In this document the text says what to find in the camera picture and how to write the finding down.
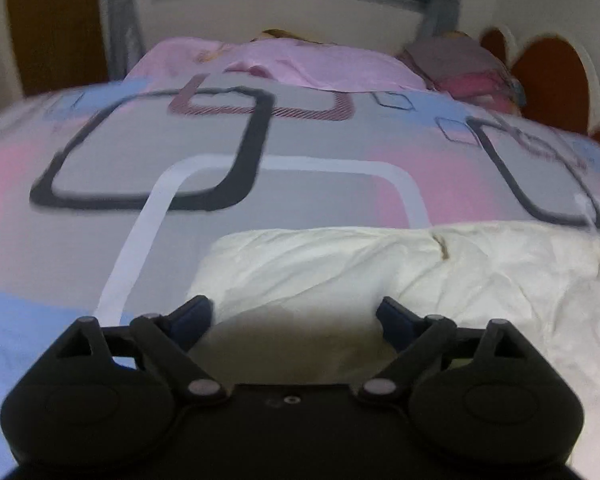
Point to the white and brown headboard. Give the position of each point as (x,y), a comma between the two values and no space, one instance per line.
(555,75)

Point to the pink blanket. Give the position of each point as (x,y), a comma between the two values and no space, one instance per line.
(290,62)

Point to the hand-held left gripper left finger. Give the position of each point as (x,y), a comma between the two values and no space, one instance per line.
(192,317)

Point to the brown wooden door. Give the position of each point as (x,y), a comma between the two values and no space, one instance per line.
(55,25)

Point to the white puffer jacket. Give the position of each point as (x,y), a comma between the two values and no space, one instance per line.
(430,290)

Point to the yellow printed cloth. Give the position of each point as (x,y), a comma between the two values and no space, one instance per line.
(280,35)

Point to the patterned bed sheet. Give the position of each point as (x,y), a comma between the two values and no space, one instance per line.
(180,175)

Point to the pile of folded clothes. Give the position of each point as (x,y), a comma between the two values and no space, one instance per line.
(465,72)

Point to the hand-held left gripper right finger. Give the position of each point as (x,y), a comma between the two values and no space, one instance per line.
(392,317)

